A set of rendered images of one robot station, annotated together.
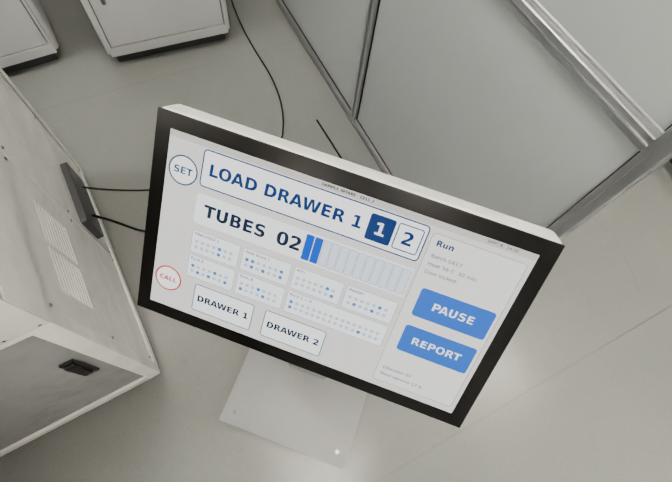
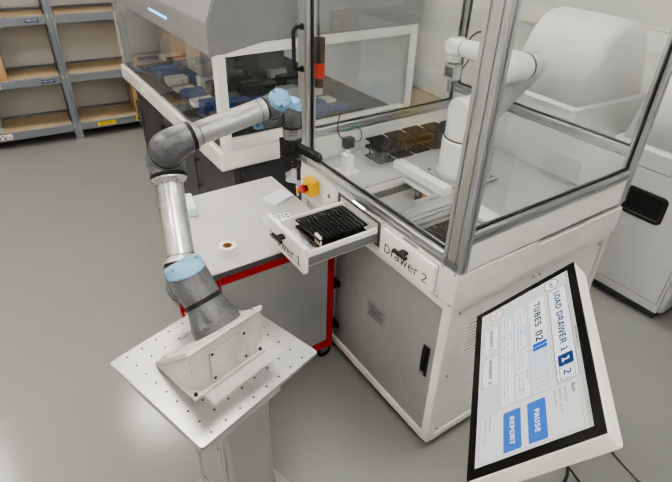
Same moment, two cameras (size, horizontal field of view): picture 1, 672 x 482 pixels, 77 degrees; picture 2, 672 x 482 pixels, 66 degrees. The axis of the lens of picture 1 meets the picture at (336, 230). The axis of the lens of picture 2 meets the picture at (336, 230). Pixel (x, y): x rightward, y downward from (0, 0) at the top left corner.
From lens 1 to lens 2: 0.94 m
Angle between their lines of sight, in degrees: 63
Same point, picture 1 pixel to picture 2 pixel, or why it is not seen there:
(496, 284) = (565, 422)
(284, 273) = (521, 346)
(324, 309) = (510, 372)
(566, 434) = not seen: outside the picture
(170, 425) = (387, 463)
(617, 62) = not seen: outside the picture
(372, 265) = (545, 370)
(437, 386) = (489, 448)
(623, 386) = not seen: outside the picture
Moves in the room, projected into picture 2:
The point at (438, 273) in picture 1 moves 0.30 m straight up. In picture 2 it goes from (556, 396) to (602, 276)
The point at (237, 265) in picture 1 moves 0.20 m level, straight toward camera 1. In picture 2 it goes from (515, 329) to (451, 355)
